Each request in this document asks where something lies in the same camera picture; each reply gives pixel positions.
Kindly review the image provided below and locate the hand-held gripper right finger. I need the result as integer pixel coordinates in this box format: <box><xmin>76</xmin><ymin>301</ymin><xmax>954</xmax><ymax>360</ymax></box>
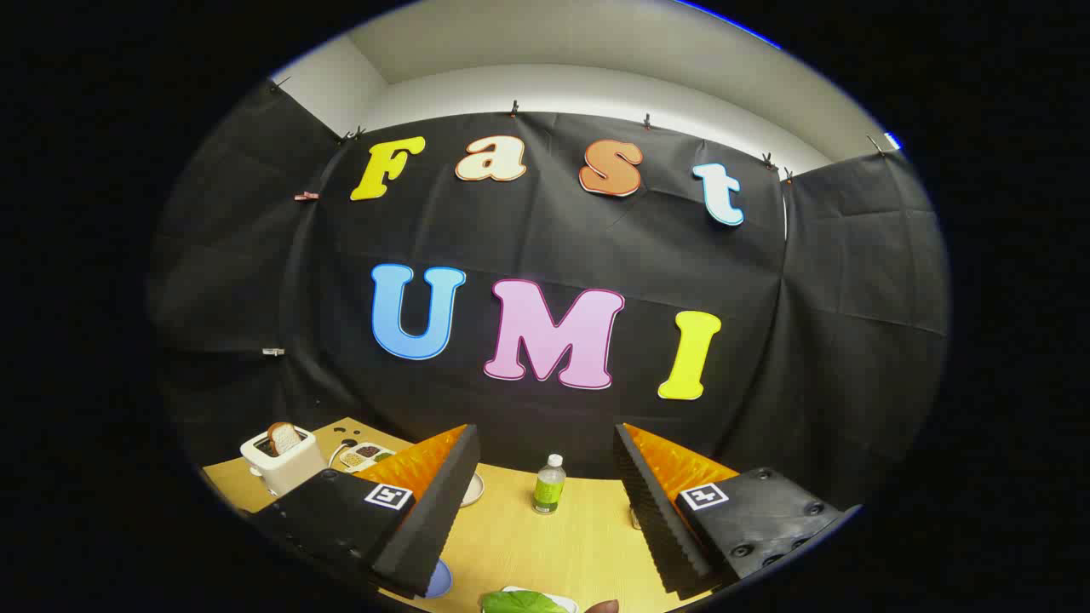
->
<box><xmin>613</xmin><ymin>422</ymin><xmax>863</xmax><ymax>599</ymax></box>

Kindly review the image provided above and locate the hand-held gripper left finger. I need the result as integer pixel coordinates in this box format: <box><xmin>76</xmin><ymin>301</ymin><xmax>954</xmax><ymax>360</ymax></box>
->
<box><xmin>251</xmin><ymin>424</ymin><xmax>481</xmax><ymax>599</ymax></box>

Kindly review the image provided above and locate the green lettuce leaf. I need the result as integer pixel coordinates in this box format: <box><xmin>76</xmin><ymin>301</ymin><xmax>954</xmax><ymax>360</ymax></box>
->
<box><xmin>481</xmin><ymin>590</ymin><xmax>571</xmax><ymax>613</ymax></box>

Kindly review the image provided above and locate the white divided seasoning tray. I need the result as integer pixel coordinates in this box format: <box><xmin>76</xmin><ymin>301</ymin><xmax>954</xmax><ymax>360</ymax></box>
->
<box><xmin>339</xmin><ymin>443</ymin><xmax>397</xmax><ymax>473</ymax></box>

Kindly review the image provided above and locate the green label drink bottle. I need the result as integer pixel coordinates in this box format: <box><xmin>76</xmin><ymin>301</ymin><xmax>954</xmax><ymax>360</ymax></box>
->
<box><xmin>533</xmin><ymin>454</ymin><xmax>567</xmax><ymax>515</ymax></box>

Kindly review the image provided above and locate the white toaster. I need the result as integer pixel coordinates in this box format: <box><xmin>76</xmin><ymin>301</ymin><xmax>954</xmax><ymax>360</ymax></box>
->
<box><xmin>240</xmin><ymin>423</ymin><xmax>329</xmax><ymax>497</ymax></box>

